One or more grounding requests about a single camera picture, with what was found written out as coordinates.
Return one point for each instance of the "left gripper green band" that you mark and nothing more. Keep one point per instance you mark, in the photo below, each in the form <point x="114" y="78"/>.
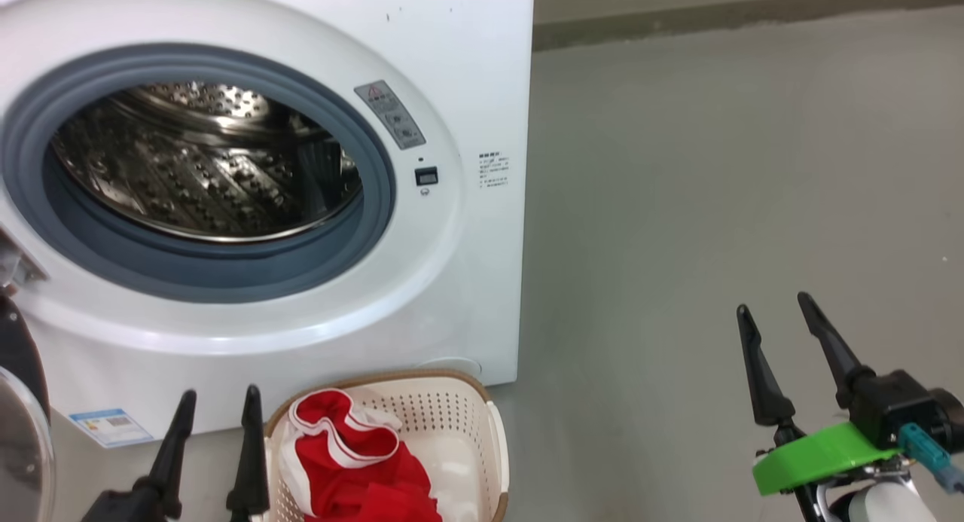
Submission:
<point x="120" y="508"/>

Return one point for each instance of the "black-rimmed glass washer door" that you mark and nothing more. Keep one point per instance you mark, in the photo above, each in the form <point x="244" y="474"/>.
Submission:
<point x="22" y="431"/>

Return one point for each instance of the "blue energy label sticker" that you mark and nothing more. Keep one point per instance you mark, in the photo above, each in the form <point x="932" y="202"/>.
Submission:
<point x="111" y="428"/>

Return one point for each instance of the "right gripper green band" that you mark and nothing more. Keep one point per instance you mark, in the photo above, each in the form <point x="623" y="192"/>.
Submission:
<point x="821" y="454"/>

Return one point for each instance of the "white front-load washing machine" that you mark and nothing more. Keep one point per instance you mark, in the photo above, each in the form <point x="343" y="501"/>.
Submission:
<point x="452" y="303"/>

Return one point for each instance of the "grey warning sticker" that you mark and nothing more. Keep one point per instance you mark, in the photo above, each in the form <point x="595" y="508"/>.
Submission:
<point x="390" y="115"/>

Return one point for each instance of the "black round wrist camera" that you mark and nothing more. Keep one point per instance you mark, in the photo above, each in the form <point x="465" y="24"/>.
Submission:
<point x="953" y="420"/>

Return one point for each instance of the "cream perforated laundry basket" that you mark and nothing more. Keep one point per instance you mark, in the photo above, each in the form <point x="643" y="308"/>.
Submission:
<point x="452" y="416"/>

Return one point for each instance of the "red garment with white trim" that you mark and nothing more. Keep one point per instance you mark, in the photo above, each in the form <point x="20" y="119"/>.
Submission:
<point x="361" y="477"/>

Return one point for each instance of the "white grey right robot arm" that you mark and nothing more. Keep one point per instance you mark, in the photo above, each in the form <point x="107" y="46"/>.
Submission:
<point x="889" y="507"/>

